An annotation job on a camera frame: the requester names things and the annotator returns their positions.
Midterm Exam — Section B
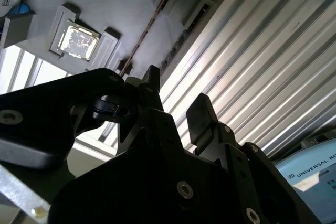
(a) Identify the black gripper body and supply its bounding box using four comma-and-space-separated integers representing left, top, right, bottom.
48, 129, 237, 224

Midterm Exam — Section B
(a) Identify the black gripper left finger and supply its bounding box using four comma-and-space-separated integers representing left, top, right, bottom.
0, 65, 200, 210

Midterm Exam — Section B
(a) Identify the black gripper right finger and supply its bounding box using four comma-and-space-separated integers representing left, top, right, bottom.
185, 92, 325, 224

